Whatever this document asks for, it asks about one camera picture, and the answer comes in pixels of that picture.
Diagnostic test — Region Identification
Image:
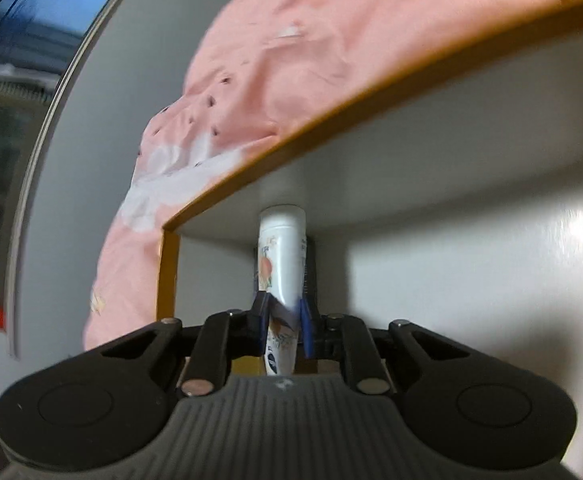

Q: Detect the orange-rimmed white storage box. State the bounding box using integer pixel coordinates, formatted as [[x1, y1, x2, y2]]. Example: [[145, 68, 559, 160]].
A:
[[156, 0, 583, 480]]

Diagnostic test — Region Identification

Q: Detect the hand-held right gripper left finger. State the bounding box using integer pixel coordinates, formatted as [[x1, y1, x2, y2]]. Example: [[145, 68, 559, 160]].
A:
[[100, 293, 275, 397]]

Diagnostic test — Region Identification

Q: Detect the window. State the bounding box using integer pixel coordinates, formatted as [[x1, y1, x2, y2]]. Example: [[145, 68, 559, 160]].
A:
[[0, 0, 152, 361]]

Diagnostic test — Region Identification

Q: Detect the pink printed bedsheet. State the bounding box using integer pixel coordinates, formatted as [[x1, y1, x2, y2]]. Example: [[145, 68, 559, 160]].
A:
[[82, 0, 583, 352]]

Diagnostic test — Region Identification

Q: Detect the white lotion bottle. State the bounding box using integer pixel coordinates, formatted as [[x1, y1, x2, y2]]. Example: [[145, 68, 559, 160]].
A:
[[255, 204, 308, 377]]

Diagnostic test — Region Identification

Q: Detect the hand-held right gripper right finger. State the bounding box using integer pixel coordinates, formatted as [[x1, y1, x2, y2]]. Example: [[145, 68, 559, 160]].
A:
[[296, 298, 475, 395]]

